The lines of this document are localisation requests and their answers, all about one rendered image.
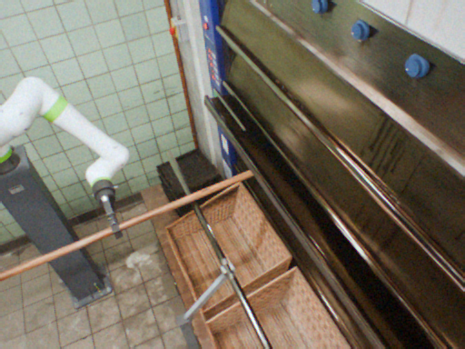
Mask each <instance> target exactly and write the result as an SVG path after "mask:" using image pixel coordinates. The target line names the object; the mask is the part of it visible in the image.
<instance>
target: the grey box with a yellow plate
mask: <svg viewBox="0 0 465 349"><path fill-rule="evenodd" d="M170 21H171V25H172V27H175V30H174V36H175V38H176V39H177V40H178V41H179V42H184V41H186V40H190V36H189V31H188V25H187V22H186V19H185V18H184V17H183V15H181V20H177V17H173V18H171V20H170Z"/></svg>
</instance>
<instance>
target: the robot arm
mask: <svg viewBox="0 0 465 349"><path fill-rule="evenodd" d="M36 115H41V116H42V117H43V118H44V119H45V120H46V121H49V122H50V123H51V124H52V125H54V126H57V127H58V128H60V129H62V130H64V132H67V133H68V134H69V135H71V136H73V137H75V138H76V139H78V140H79V141H80V142H81V143H84V144H85V145H86V146H87V147H89V148H91V150H93V151H94V152H95V153H96V154H99V155H100V156H101V157H100V158H99V159H98V160H96V162H95V163H93V164H92V165H91V166H89V167H88V169H87V170H86V172H85V177H86V180H87V182H89V183H90V185H91V188H92V192H93V195H92V197H94V199H96V201H97V202H98V204H99V205H100V206H101V207H104V210H106V212H107V216H108V218H107V221H109V222H110V226H111V227H112V230H113V233H116V234H114V236H115V238H116V239H118V238H122V237H124V235H123V233H122V232H121V231H120V228H119V221H118V219H117V216H116V213H115V210H114V202H115V188H117V187H118V186H113V182H112V178H113V176H114V175H115V174H116V173H117V172H118V171H119V170H121V169H122V168H123V167H124V166H125V165H127V164H128V162H129V160H130V152H129V150H128V149H127V148H126V147H124V145H122V144H120V143H118V142H116V141H115V140H114V139H113V138H112V137H109V136H108V135H107V134H106V133H104V132H102V131H101V130H100V129H99V128H97V127H96V126H95V125H93V124H92V123H91V122H90V121H89V120H87V119H86V118H85V116H83V115H81V114H80V112H79V111H78V110H77V109H75V108H74V106H73V105H72V104H70V103H69V102H68V101H67V100H65V99H64V98H63V97H62V96H61V95H60V94H58V93H57V92H56V91H55V90H54V89H53V88H52V87H51V86H49V85H48V84H47V83H46V82H44V81H43V80H41V79H40V78H37V77H34V76H30V77H27V78H25V79H23V80H22V81H21V82H19V84H18V86H17V88H16V89H15V90H14V93H13V94H12V95H11V97H10V98H8V100H7V101H6V102H5V103H4V104H2V105H1V106H0V175H6V174H8V173H9V172H11V171H14V170H15V169H16V167H17V166H19V163H20V157H19V154H17V153H14V147H13V146H12V145H9V142H11V141H12V140H14V139H15V138H17V137H19V136H20V135H23V134H24V133H26V132H28V131H29V130H30V127H31V126H32V124H33V122H34V120H35V117H36ZM110 220H111V221H110Z"/></svg>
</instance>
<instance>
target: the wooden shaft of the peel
mask: <svg viewBox="0 0 465 349"><path fill-rule="evenodd" d="M251 176H253V173H252V171H246V172H243V173H241V174H238V175H236V176H233V177H231V178H229V179H227V180H225V181H223V182H220V183H218V184H214V185H212V186H210V187H208V188H204V189H203V190H201V191H198V192H197V193H195V194H189V195H187V196H186V197H184V198H182V199H178V200H175V201H174V202H172V203H169V204H165V205H164V206H161V207H159V208H157V209H155V210H152V211H150V212H147V213H146V214H142V215H138V216H136V217H135V218H133V219H130V220H129V221H124V222H123V223H120V224H119V228H120V231H121V232H122V231H123V230H125V229H127V228H129V227H133V226H136V225H137V224H140V223H141V222H144V221H147V220H150V219H152V218H153V217H156V216H157V215H161V214H164V213H166V212H169V211H170V210H174V209H175V208H178V207H180V206H181V205H184V204H189V203H190V202H192V201H194V200H196V199H200V198H203V197H204V196H206V195H208V194H213V193H214V192H217V191H219V190H221V189H223V188H226V187H228V186H230V185H232V184H236V183H237V182H241V181H242V180H245V179H247V178H248V177H251ZM113 234H114V233H113V230H112V227H110V228H108V229H106V230H104V231H102V232H101V233H96V234H93V235H91V236H89V237H87V238H84V239H82V240H80V241H78V242H75V243H74V244H69V245H67V246H65V247H63V248H61V249H57V250H55V251H53V252H52V253H49V254H44V255H42V256H40V257H38V258H36V259H34V260H31V261H29V262H26V263H25V264H21V265H18V266H16V267H15V268H12V269H10V270H8V271H3V272H2V273H1V274H0V282H3V281H4V280H6V279H8V278H9V277H12V276H16V275H18V274H21V273H22V272H25V271H28V270H31V269H32V268H35V267H37V266H38V265H42V264H45V263H47V262H49V261H51V260H54V259H56V258H58V257H60V256H62V255H64V254H69V253H71V252H73V251H74V250H76V249H80V248H83V247H85V246H86V245H89V244H93V243H95V242H97V241H99V240H102V239H103V238H107V237H108V236H111V235H113Z"/></svg>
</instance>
